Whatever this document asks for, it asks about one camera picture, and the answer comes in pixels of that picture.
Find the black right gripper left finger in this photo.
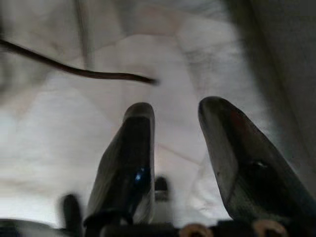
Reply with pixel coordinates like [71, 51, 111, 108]
[83, 102, 156, 227]

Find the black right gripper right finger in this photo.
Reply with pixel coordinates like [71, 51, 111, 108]
[198, 96, 316, 224]

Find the curved black table leg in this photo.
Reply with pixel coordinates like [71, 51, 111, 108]
[0, 40, 160, 86]

